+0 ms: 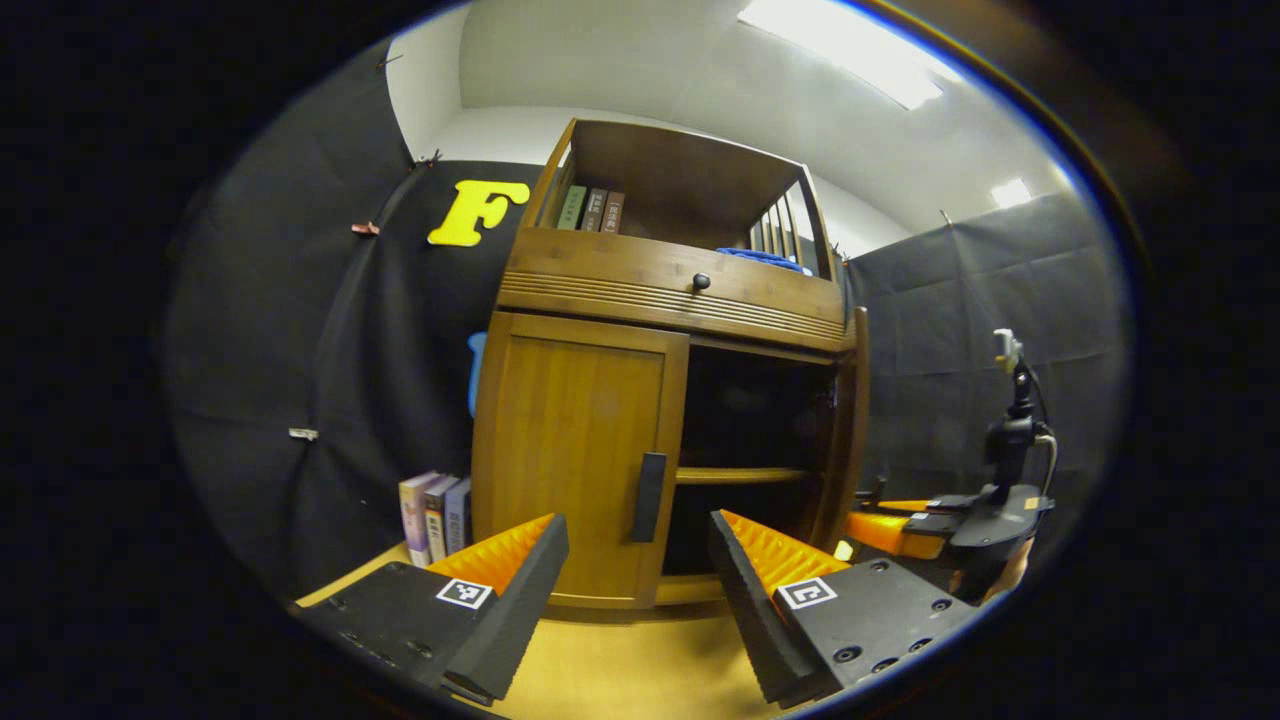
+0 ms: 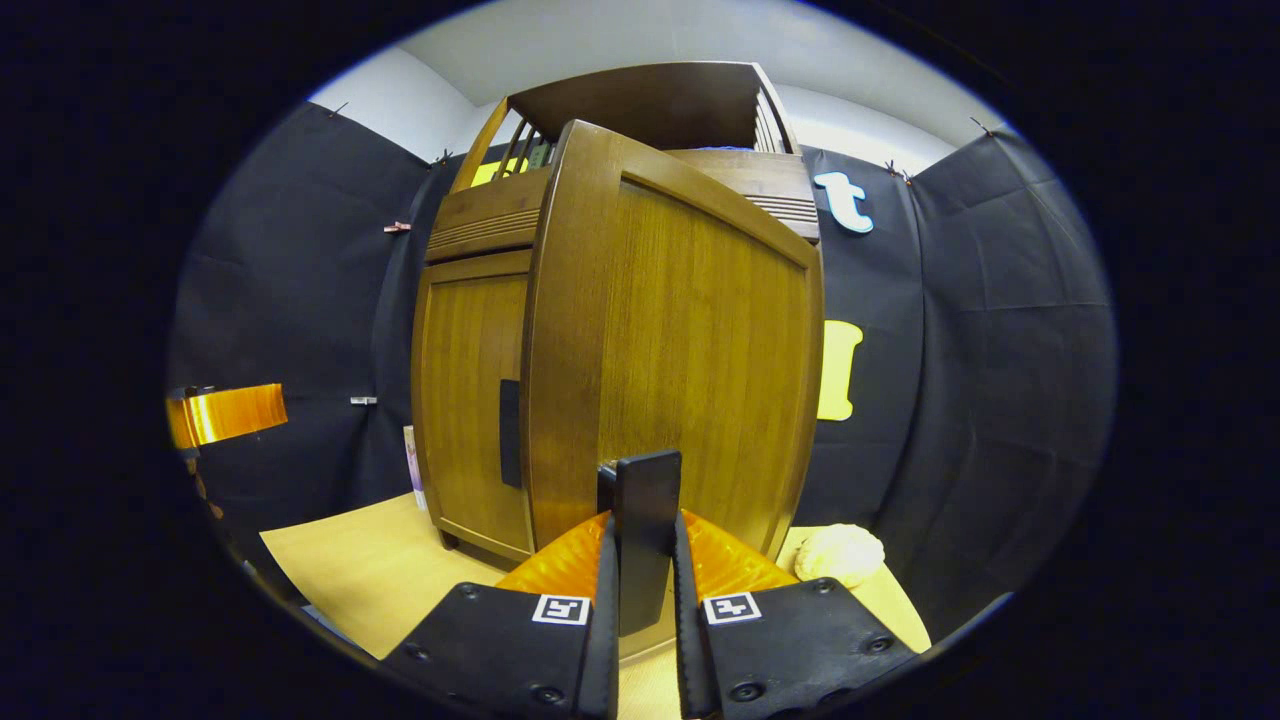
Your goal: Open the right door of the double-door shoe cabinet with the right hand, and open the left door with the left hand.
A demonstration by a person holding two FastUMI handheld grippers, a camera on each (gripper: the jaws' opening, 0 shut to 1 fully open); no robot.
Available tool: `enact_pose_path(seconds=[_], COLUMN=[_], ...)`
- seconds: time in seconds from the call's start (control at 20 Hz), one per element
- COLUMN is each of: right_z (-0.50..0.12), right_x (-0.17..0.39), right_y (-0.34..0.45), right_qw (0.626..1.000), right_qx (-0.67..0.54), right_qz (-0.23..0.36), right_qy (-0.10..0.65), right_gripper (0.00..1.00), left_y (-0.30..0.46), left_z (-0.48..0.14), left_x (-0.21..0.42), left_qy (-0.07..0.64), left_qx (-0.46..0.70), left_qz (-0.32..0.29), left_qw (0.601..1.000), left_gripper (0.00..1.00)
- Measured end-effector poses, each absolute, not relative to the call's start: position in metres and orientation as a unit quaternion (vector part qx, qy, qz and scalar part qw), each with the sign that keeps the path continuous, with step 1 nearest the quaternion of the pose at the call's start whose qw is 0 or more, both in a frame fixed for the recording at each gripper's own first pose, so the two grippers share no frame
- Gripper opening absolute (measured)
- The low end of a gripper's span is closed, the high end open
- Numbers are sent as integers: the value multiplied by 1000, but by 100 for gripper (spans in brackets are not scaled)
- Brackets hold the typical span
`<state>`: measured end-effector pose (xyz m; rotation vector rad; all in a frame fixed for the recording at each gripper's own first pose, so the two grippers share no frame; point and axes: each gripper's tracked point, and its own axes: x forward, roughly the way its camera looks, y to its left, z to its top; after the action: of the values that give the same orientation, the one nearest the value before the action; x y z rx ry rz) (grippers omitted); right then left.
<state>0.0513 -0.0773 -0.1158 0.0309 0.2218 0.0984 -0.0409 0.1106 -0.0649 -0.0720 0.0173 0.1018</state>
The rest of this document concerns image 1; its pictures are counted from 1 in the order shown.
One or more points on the green book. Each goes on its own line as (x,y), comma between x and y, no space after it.
(572,208)

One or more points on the small ceiling light panel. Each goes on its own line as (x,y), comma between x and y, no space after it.
(1010,193)

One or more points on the wooden double-door shoe cabinet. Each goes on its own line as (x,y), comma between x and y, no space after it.
(600,290)

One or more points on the wooden shoe cabinet door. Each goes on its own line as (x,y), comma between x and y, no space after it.
(570,450)

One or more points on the white dark purple book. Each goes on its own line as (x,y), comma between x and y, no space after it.
(438,520)

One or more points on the wooden drawer with black knob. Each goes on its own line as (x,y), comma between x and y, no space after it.
(620,280)

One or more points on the black backdrop cloth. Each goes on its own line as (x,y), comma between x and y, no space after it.
(300,330)

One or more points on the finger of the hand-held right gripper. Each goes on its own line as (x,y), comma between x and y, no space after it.
(905,505)
(885,535)

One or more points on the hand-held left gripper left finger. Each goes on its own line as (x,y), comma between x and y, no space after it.
(510,605)

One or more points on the wooden inner shelf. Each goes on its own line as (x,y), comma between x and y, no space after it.
(740,476)

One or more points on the blue folded cloth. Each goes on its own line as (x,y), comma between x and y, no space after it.
(765,260)

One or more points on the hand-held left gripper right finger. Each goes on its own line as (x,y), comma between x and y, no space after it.
(760,610)

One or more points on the large ceiling light panel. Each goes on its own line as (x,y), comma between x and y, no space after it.
(860,50)

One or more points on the grey blue book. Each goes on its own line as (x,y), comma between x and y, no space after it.
(460,515)

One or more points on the reddish brown book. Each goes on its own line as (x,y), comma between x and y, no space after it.
(613,212)

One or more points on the cream purple book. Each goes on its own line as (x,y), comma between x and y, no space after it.
(413,520)

